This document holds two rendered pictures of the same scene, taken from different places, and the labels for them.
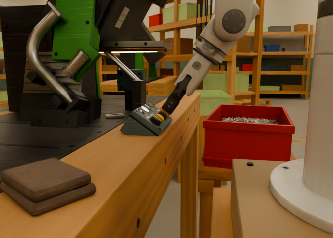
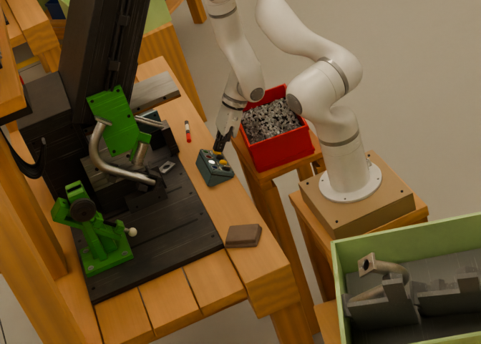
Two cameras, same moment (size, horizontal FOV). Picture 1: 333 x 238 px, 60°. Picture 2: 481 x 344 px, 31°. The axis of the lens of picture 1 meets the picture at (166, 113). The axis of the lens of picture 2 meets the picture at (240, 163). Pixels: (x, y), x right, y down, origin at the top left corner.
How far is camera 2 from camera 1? 229 cm
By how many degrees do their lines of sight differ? 30
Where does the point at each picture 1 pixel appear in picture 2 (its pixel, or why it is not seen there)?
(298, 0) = not seen: outside the picture
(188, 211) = not seen: hidden behind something
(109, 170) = (248, 217)
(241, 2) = (258, 83)
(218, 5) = (245, 89)
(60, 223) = (268, 243)
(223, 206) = (301, 204)
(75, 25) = (119, 122)
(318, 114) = (329, 169)
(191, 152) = not seen: hidden behind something
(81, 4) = (116, 104)
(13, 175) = (235, 239)
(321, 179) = (336, 187)
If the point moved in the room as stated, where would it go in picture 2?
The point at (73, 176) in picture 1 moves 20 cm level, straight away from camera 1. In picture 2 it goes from (255, 227) to (207, 209)
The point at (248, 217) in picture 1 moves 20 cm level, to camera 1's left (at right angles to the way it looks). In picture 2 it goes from (321, 210) to (265, 244)
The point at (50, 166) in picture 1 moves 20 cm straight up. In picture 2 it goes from (239, 229) to (220, 177)
